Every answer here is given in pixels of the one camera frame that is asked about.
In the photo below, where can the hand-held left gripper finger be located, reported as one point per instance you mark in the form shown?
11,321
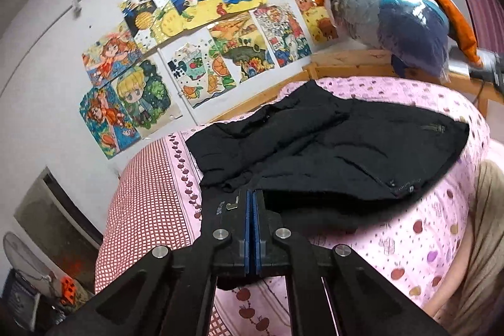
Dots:
248,241
258,241

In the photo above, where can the black jacket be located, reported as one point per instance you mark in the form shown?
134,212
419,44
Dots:
334,155

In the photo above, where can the red checkered bed sheet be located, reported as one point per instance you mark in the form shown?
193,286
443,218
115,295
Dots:
145,194

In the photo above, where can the pink apple print blanket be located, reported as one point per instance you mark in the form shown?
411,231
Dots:
413,225

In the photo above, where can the small orange object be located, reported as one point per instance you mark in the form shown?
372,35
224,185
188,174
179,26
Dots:
68,288

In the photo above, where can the standing fan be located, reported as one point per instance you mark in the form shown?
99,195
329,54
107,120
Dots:
23,261

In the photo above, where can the person's beige clothing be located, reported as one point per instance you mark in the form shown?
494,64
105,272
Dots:
484,241

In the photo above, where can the plastic wrapped bedding bundle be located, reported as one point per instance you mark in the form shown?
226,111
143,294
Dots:
393,21

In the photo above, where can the dark grey box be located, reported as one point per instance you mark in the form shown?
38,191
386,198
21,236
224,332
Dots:
492,68

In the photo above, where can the wooden bed frame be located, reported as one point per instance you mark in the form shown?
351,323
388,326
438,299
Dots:
354,62

